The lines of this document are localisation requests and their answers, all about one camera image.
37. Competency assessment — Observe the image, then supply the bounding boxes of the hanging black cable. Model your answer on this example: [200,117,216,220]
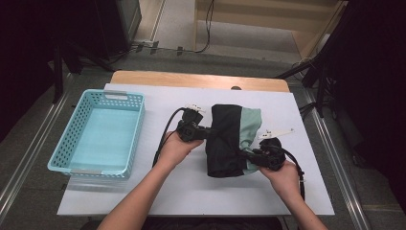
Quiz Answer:
[193,0,215,55]

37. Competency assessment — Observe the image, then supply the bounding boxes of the turquoise plastic basket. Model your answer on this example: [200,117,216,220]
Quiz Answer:
[47,88,147,178]

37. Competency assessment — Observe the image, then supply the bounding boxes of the black metal stand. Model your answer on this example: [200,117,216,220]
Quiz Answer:
[51,39,116,104]
[274,0,355,119]

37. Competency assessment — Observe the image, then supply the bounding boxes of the person's right hand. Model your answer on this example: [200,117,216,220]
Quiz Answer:
[259,161,303,199]

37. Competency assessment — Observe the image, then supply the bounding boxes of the black and green shirt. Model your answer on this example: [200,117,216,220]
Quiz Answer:
[205,103,263,178]

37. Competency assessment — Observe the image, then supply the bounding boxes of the right hand-held gripper black cable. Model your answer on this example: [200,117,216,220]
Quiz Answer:
[282,148,305,202]

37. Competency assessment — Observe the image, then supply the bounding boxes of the black curtain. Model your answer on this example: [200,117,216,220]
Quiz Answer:
[328,0,406,214]
[0,0,100,143]

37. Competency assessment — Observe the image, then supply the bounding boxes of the hand-held gripper black cable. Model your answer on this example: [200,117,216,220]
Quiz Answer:
[152,107,188,168]
[282,148,305,202]

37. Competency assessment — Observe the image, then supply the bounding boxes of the black floor cables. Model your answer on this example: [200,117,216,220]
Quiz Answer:
[298,101,320,120]

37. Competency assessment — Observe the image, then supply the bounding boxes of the left hand-held gripper black cable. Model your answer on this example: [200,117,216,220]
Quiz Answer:
[152,107,188,168]

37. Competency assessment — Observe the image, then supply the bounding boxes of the taped floor cable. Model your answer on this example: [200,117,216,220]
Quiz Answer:
[108,39,196,63]

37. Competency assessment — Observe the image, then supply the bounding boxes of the person's left hand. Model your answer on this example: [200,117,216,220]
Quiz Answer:
[156,131,205,170]

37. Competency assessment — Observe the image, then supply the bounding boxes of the metal floor rail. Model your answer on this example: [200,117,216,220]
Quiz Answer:
[300,87,373,230]
[0,71,78,223]

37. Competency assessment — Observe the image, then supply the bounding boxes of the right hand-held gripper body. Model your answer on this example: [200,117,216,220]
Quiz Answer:
[258,127,295,171]

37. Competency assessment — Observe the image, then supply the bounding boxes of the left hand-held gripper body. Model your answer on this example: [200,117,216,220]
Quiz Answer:
[176,103,207,143]

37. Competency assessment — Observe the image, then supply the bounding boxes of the light wooden shelf unit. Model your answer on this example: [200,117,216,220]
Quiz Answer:
[192,0,350,60]

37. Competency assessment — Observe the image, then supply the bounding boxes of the dark cabinet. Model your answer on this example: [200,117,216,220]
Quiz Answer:
[94,0,143,60]

